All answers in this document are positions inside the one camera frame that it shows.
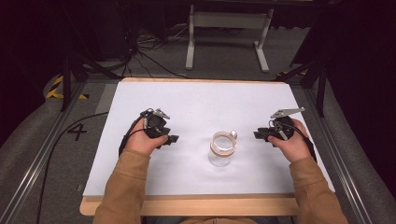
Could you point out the glass jar with wooden lid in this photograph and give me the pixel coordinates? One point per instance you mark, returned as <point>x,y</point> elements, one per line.
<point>222,149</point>

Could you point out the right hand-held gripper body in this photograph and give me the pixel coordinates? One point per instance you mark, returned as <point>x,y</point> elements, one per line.
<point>285,127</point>

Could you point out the white metal stand frame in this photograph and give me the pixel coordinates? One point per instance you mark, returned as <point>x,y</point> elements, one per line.
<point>229,20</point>

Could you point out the black tripod stand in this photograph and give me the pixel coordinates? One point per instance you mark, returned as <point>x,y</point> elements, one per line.
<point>314,77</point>
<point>73,70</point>

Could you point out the person's lap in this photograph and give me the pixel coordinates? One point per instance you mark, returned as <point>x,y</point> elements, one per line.
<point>218,221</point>

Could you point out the white table mat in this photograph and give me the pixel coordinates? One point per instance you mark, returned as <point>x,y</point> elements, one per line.
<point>199,105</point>

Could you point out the aluminium floor rail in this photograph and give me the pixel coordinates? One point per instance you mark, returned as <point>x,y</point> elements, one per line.
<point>339,155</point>
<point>37,161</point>

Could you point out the person's left hand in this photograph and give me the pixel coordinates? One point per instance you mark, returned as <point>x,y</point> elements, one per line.
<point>140,141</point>

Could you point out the person's right hand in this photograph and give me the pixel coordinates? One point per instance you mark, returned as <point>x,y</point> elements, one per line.
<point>292,146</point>

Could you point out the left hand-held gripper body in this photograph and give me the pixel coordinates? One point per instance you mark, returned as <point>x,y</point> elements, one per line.
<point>154,123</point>

